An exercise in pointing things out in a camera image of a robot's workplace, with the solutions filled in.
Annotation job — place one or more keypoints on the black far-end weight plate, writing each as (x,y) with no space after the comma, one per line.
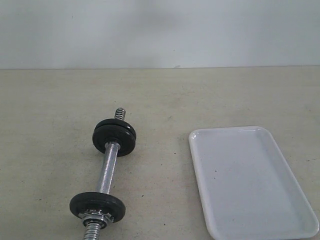
(114,134)

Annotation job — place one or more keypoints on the chrome star collar nut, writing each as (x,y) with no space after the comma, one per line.
(95,216)

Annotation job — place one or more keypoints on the chrome dumbbell bar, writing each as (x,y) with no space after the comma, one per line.
(92,230)

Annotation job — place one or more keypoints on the white rectangular tray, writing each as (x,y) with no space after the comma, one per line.
(247,189)

